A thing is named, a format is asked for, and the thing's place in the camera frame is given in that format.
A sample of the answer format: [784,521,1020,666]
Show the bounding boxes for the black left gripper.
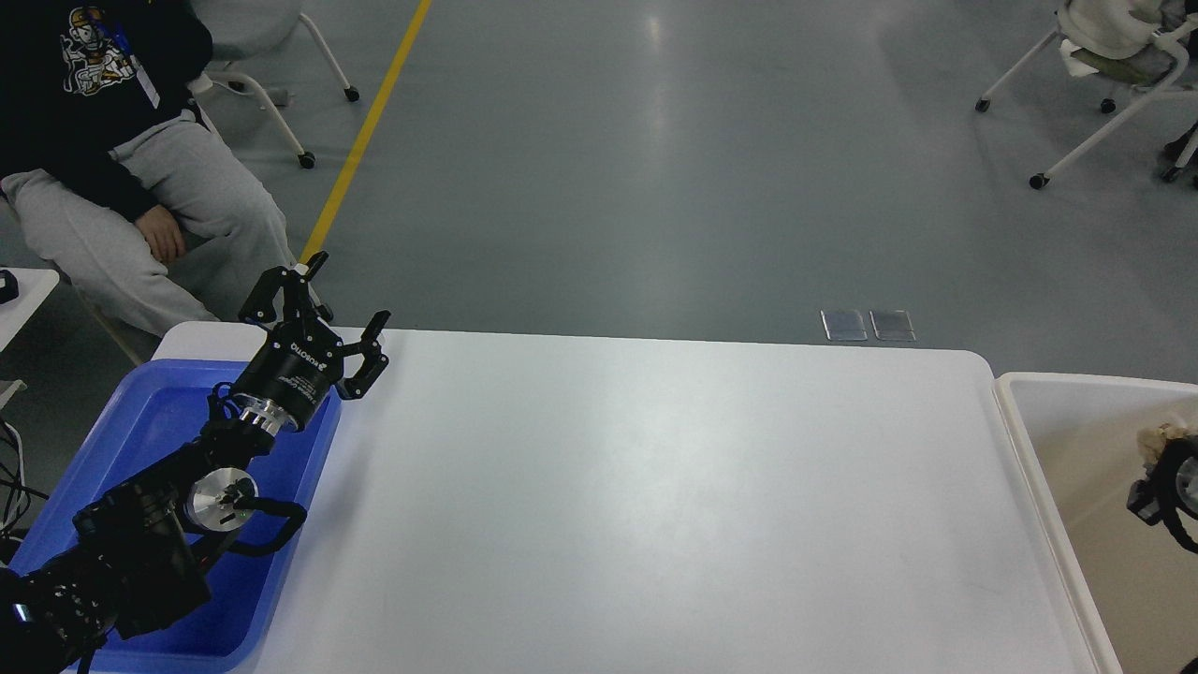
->
[231,251,392,431]

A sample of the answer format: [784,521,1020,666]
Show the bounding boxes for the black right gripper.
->
[1127,438,1198,553]

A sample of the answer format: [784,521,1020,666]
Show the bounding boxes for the brown paper ball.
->
[1135,423,1194,466]

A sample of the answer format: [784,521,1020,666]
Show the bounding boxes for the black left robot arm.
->
[4,251,389,673]

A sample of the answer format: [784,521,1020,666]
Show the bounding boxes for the white plastic bin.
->
[994,374,1197,673]

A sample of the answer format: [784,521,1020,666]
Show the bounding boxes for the blue plastic bin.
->
[12,359,341,673]

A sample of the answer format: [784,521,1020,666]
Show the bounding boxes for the seated person in black hoodie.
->
[1,1,296,336]

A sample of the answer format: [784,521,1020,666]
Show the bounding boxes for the white side table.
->
[1,266,59,351]

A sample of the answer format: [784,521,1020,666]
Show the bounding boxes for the right metal floor plate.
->
[869,310,916,344]

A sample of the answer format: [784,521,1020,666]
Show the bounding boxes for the metal floor plate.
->
[869,310,916,344]
[819,310,869,344]

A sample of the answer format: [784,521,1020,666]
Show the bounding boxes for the black object on side table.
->
[0,269,22,304]

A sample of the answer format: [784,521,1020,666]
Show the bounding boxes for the white chair left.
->
[187,0,361,170]

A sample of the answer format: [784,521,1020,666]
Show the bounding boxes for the white chair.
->
[187,0,361,170]
[975,1,1194,189]

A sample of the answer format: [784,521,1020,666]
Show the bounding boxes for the left metal floor plate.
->
[819,310,869,344]

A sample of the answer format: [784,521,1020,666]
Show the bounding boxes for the white chair right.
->
[975,1,1194,189]

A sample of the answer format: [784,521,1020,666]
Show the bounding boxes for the cables at left edge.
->
[0,412,48,563]

